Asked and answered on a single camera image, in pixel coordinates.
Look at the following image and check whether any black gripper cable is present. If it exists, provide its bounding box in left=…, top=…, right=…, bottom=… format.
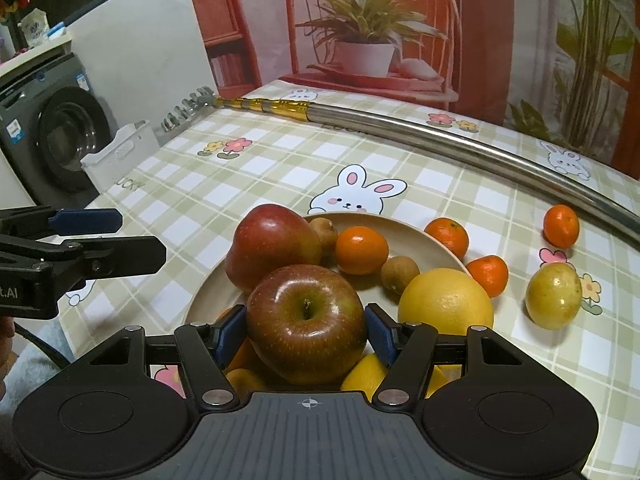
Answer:
left=12, top=320, right=76, bottom=369

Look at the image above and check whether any bright red apple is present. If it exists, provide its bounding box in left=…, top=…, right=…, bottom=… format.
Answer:
left=224, top=204, right=322, bottom=294

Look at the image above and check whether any telescopic metal pole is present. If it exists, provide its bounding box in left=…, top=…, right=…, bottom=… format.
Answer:
left=160, top=87, right=639, bottom=247

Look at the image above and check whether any white plastic basket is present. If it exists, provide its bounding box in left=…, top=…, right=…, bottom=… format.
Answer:
left=80, top=120, right=160, bottom=193

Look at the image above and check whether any yellow lemon front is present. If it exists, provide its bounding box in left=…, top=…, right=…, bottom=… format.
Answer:
left=341, top=353, right=449, bottom=402

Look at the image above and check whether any printed room backdrop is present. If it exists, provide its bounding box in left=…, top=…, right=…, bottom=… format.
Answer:
left=192, top=0, right=639, bottom=176

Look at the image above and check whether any checkered bunny tablecloth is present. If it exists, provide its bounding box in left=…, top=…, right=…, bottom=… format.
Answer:
left=60, top=82, right=639, bottom=479

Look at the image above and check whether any yellow-green round fruit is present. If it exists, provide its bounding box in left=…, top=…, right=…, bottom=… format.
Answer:
left=525, top=262, right=582, bottom=330

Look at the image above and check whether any beige round plate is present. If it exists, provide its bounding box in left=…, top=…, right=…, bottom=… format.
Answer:
left=184, top=211, right=474, bottom=331

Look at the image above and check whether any person's left hand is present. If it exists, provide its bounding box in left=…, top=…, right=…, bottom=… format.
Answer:
left=0, top=316, right=15, bottom=398

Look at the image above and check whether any mandarin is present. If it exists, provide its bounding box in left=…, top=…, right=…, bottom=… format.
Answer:
left=542, top=204, right=580, bottom=249
left=334, top=226, right=390, bottom=276
left=466, top=255, right=509, bottom=298
left=424, top=217, right=470, bottom=260

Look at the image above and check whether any dark washing machine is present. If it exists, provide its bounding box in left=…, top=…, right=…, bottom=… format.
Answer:
left=1, top=52, right=113, bottom=208

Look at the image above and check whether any dark red-brown apple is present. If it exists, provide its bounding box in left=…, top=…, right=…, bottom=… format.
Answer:
left=246, top=264, right=367, bottom=386

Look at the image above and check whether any mandarin front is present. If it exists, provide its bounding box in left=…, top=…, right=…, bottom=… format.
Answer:
left=466, top=255, right=509, bottom=298

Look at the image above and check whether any yellow lemon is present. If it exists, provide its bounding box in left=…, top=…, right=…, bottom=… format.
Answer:
left=397, top=268, right=495, bottom=335
left=341, top=353, right=449, bottom=402

